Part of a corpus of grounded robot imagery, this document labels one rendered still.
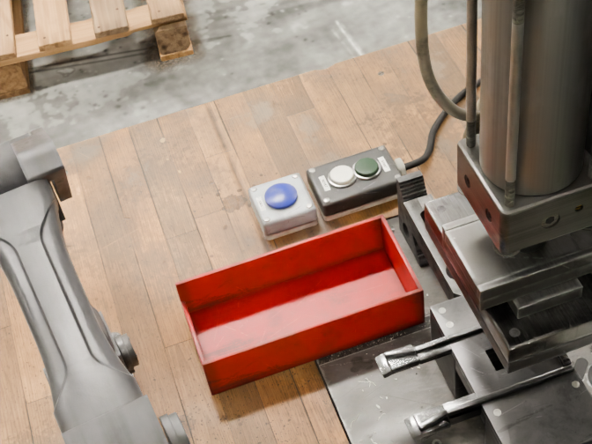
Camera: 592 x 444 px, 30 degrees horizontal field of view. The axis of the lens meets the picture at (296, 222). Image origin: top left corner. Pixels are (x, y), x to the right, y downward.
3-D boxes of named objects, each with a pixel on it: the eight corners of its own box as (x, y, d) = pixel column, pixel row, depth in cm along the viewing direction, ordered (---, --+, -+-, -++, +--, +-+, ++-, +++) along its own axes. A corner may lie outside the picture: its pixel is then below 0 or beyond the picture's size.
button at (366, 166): (351, 172, 137) (351, 161, 136) (373, 165, 138) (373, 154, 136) (360, 188, 135) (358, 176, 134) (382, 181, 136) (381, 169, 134)
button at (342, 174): (328, 180, 137) (326, 169, 135) (350, 173, 137) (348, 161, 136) (336, 196, 135) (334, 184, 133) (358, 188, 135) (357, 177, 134)
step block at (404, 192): (399, 228, 133) (395, 177, 126) (422, 221, 133) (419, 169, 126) (419, 267, 129) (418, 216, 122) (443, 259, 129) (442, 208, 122)
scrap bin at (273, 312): (184, 314, 128) (173, 282, 123) (385, 247, 131) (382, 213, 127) (211, 395, 120) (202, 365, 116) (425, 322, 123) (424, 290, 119)
